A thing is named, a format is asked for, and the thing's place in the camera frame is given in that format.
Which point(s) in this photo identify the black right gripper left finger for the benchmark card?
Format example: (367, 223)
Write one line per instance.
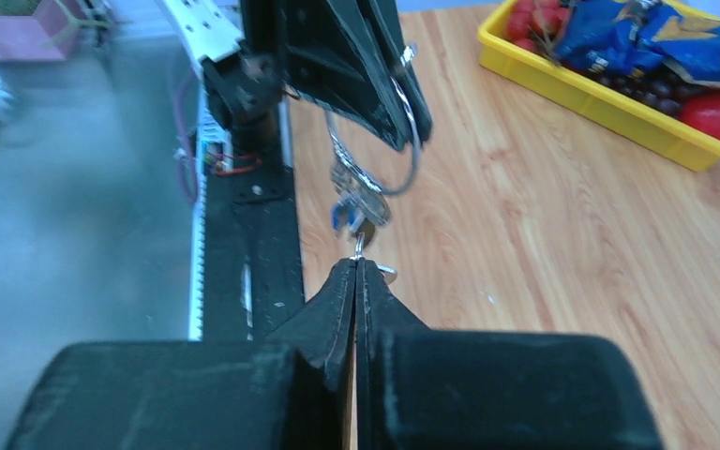
(289, 390)

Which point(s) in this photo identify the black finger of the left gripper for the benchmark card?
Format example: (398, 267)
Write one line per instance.
(344, 56)

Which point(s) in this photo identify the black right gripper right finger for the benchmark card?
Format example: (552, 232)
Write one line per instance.
(424, 388)

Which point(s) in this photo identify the large metal keyring with keys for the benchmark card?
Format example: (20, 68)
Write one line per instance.
(362, 205)

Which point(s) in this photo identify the key with black tag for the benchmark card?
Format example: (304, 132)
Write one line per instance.
(363, 232)

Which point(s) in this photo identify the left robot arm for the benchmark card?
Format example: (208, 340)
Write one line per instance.
(243, 84)

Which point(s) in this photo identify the yellow plastic bin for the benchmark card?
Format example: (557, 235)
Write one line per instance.
(657, 132)

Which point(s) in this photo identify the red strawberries cluster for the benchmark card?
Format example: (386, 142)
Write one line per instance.
(538, 26)

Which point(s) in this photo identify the blue snack bag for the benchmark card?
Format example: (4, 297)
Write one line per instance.
(634, 38)

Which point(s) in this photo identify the dark grape bunch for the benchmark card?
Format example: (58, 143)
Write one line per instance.
(662, 90)

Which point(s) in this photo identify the red apple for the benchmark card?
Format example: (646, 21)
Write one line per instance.
(702, 113)

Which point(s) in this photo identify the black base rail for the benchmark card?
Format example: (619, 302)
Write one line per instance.
(252, 267)

